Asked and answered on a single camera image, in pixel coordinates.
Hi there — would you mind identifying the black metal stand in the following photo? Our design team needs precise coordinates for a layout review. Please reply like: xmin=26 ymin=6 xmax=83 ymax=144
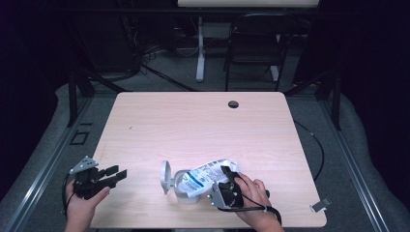
xmin=66 ymin=66 xmax=130 ymax=128
xmin=283 ymin=69 xmax=342 ymax=131

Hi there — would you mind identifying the clear container with grey lid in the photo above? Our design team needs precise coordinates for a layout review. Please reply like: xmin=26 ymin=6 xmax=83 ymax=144
xmin=160 ymin=159 xmax=201 ymax=206

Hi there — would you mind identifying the person's right hand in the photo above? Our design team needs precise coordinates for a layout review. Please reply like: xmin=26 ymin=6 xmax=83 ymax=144
xmin=234 ymin=172 xmax=280 ymax=228

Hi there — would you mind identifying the bundle of floor cables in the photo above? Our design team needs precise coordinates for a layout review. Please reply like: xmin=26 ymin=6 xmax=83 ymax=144
xmin=139 ymin=44 xmax=201 ymax=93

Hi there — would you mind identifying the white desk with legs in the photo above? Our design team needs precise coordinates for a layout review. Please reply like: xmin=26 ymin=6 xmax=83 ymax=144
xmin=177 ymin=0 xmax=320 ymax=83

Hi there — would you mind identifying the black folding chair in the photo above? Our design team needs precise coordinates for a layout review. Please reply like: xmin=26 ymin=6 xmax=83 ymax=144
xmin=223 ymin=13 xmax=300 ymax=92

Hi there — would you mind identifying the long black floor cable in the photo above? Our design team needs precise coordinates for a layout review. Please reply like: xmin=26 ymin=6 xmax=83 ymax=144
xmin=293 ymin=119 xmax=325 ymax=183

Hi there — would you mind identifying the left hand-held gripper black cable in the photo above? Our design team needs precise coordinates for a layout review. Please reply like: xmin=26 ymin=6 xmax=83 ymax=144
xmin=61 ymin=173 xmax=75 ymax=217

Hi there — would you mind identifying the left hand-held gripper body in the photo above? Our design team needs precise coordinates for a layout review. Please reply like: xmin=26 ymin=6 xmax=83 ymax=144
xmin=69 ymin=156 xmax=117 ymax=200

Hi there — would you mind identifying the small grey metal clip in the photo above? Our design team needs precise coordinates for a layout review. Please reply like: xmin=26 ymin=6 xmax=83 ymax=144
xmin=309 ymin=197 xmax=333 ymax=214

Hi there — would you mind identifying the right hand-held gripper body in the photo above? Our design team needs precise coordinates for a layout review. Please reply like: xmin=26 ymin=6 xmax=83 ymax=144
xmin=207 ymin=182 xmax=245 ymax=210

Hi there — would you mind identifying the aluminium floor rail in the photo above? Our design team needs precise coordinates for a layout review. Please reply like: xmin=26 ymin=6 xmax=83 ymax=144
xmin=3 ymin=96 xmax=95 ymax=232
xmin=318 ymin=96 xmax=392 ymax=232

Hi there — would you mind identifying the person's left hand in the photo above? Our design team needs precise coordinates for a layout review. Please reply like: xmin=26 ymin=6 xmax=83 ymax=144
xmin=65 ymin=182 xmax=111 ymax=223

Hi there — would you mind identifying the blue and white packet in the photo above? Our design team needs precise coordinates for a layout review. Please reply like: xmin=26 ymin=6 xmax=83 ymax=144
xmin=177 ymin=158 xmax=242 ymax=199

